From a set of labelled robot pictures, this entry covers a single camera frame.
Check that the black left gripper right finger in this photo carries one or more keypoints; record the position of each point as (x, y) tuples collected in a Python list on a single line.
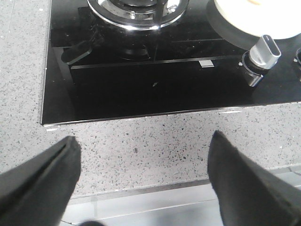
[(248, 194)]

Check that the white round plate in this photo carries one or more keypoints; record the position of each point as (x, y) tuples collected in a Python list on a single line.
[(278, 18)]

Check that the silver left stove knob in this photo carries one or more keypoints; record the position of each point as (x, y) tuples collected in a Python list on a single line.
[(298, 56)]

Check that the black right gas burner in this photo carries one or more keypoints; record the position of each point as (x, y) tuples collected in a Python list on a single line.
[(139, 15)]

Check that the silver right stove knob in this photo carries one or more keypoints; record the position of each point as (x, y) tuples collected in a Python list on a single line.
[(262, 56)]

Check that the black glass gas cooktop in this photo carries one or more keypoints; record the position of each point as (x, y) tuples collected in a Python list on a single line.
[(204, 72)]

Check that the grey cabinet front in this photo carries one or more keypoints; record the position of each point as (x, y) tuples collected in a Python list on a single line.
[(188, 206)]

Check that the silver stove knob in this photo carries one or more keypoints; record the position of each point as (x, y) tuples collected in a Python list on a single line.
[(298, 56), (262, 56)]

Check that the black right pan support grate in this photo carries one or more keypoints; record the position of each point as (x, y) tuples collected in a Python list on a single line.
[(86, 33)]

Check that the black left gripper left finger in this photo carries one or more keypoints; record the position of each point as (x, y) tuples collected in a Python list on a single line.
[(37, 192)]

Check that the fried egg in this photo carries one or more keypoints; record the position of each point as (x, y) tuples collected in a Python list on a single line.
[(255, 2)]

